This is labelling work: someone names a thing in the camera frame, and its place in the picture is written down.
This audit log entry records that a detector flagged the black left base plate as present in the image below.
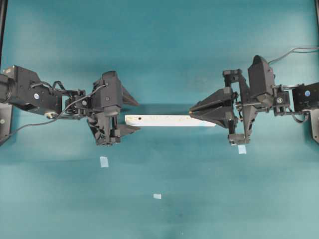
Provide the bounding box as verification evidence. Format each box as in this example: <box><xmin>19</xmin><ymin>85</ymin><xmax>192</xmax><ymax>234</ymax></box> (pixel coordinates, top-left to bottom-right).
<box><xmin>0</xmin><ymin>103</ymin><xmax>12</xmax><ymax>145</ymax></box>

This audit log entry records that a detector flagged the middle blue tape marker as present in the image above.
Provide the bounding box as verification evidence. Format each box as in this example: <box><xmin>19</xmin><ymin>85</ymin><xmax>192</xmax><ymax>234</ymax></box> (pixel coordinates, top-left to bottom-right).
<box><xmin>153</xmin><ymin>194</ymin><xmax>162</xmax><ymax>200</ymax></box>

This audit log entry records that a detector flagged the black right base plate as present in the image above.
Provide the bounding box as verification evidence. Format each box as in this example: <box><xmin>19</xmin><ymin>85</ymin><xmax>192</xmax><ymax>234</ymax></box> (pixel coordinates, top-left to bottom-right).
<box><xmin>304</xmin><ymin>109</ymin><xmax>319</xmax><ymax>144</ymax></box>

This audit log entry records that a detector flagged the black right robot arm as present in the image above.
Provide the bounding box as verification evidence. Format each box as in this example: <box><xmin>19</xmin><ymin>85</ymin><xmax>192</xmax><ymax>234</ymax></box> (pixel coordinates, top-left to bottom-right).
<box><xmin>189</xmin><ymin>69</ymin><xmax>319</xmax><ymax>145</ymax></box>

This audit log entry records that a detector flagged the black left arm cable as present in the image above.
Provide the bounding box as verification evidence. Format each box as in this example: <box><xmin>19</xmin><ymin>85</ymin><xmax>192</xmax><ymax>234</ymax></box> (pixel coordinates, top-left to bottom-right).
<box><xmin>0</xmin><ymin>83</ymin><xmax>108</xmax><ymax>144</ymax></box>

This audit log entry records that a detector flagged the right blue tape marker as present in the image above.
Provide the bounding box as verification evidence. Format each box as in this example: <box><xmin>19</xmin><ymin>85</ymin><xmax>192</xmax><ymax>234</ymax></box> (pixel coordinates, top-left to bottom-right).
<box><xmin>238</xmin><ymin>145</ymin><xmax>247</xmax><ymax>154</ymax></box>

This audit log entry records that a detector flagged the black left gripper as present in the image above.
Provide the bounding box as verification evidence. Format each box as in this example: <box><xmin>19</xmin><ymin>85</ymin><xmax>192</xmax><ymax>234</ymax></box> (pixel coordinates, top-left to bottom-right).
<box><xmin>65</xmin><ymin>85</ymin><xmax>141</xmax><ymax>145</ymax></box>

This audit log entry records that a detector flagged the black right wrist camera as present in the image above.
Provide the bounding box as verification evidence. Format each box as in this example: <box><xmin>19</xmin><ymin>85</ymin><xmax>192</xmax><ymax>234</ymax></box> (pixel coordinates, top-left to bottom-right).
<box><xmin>248</xmin><ymin>55</ymin><xmax>275</xmax><ymax>107</ymax></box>

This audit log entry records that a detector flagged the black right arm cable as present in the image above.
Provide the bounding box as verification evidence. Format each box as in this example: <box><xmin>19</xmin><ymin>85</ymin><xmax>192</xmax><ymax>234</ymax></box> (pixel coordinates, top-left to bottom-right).
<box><xmin>268</xmin><ymin>46</ymin><xmax>319</xmax><ymax>63</ymax></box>

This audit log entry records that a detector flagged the white particle board plank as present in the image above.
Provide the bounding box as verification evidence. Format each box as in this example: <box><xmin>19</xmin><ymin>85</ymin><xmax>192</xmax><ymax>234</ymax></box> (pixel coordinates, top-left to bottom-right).
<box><xmin>125</xmin><ymin>115</ymin><xmax>216</xmax><ymax>127</ymax></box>

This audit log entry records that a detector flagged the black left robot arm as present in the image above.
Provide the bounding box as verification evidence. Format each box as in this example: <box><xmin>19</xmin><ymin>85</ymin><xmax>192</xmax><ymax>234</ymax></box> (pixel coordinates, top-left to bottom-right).
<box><xmin>0</xmin><ymin>65</ymin><xmax>139</xmax><ymax>146</ymax></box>

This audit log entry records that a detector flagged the blue tape marker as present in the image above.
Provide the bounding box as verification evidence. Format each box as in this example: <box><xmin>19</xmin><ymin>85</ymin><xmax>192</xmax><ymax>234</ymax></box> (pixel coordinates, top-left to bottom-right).
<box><xmin>238</xmin><ymin>145</ymin><xmax>247</xmax><ymax>154</ymax></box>
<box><xmin>153</xmin><ymin>194</ymin><xmax>162</xmax><ymax>200</ymax></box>
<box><xmin>100</xmin><ymin>156</ymin><xmax>109</xmax><ymax>168</ymax></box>

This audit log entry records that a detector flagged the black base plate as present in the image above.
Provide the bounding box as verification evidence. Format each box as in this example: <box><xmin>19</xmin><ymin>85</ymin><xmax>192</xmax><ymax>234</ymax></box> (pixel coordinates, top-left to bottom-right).
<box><xmin>304</xmin><ymin>109</ymin><xmax>319</xmax><ymax>144</ymax></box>
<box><xmin>0</xmin><ymin>103</ymin><xmax>12</xmax><ymax>145</ymax></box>

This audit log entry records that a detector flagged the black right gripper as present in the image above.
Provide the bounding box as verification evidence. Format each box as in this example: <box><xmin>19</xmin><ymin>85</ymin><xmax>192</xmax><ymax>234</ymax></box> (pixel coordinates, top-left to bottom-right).
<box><xmin>189</xmin><ymin>69</ymin><xmax>274</xmax><ymax>145</ymax></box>

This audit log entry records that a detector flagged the left blue tape marker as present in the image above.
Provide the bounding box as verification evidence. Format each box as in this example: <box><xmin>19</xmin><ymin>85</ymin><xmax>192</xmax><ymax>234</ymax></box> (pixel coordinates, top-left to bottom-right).
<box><xmin>100</xmin><ymin>156</ymin><xmax>109</xmax><ymax>168</ymax></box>

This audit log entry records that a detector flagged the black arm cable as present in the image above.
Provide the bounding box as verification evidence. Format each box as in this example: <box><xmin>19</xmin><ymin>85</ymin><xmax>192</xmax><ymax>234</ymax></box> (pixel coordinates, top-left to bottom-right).
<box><xmin>268</xmin><ymin>46</ymin><xmax>319</xmax><ymax>63</ymax></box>
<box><xmin>0</xmin><ymin>83</ymin><xmax>108</xmax><ymax>144</ymax></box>

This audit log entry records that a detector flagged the black left frame post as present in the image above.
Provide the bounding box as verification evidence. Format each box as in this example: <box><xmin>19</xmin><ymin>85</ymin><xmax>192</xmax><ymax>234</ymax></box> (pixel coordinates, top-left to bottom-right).
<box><xmin>0</xmin><ymin>0</ymin><xmax>8</xmax><ymax>63</ymax></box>

